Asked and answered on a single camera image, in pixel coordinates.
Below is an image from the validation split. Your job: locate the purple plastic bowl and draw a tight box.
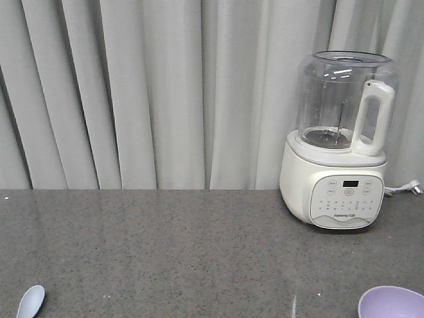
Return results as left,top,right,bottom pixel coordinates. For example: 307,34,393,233
357,286,423,318

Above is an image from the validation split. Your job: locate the light blue plastic spoon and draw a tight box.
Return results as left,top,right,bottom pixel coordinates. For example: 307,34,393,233
16,285,46,318

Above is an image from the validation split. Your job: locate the white blender with clear jar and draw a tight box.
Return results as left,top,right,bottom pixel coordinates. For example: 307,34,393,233
280,50,399,230

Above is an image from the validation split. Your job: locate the grey pleated curtain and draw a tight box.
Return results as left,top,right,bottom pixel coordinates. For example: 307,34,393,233
1,1,423,189

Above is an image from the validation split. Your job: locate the white power cord with plug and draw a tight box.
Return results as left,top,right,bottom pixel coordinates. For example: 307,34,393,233
383,179,424,199

